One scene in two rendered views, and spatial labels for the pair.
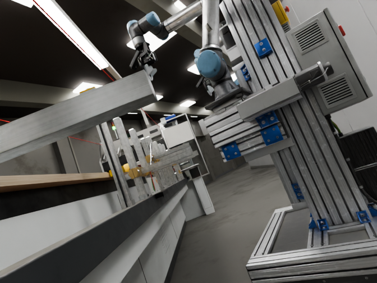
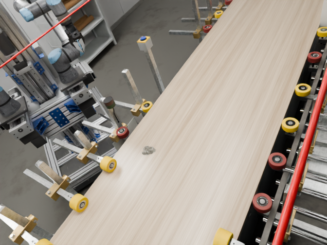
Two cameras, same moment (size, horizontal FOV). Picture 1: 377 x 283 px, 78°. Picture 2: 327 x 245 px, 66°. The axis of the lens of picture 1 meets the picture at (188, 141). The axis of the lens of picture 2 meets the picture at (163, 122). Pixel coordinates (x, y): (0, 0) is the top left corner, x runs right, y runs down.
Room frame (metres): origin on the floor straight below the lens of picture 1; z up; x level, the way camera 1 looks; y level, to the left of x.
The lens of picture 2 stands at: (2.14, 1.45, 2.01)
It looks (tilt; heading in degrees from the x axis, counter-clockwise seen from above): 44 degrees down; 227
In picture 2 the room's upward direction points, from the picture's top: 22 degrees counter-clockwise
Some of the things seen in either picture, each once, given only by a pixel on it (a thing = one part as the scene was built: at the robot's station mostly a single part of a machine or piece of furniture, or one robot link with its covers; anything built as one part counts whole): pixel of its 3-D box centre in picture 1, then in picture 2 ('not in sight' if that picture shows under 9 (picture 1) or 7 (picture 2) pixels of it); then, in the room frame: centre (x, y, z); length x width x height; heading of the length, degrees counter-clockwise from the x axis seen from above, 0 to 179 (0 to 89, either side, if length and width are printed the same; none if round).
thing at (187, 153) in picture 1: (153, 167); (128, 106); (1.26, 0.22, 0.84); 0.44 x 0.03 x 0.04; 89
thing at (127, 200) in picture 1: (111, 155); (156, 73); (0.96, 0.32, 0.92); 0.05 x 0.05 x 0.45; 89
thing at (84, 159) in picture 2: (150, 159); (88, 152); (1.74, 0.31, 0.94); 0.14 x 0.06 x 0.05; 179
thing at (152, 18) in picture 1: (150, 23); (48, 3); (1.23, -0.04, 1.61); 0.11 x 0.11 x 0.08; 68
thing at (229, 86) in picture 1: (225, 91); (66, 72); (1.26, -0.30, 1.09); 0.15 x 0.15 x 0.10
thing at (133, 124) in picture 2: (154, 185); (126, 134); (1.44, 0.29, 0.75); 0.26 x 0.01 x 0.10; 179
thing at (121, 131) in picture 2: not in sight; (124, 135); (1.51, 0.38, 0.85); 0.08 x 0.08 x 0.11
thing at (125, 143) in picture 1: (130, 158); (137, 96); (1.22, 0.32, 0.92); 0.04 x 0.04 x 0.48; 89
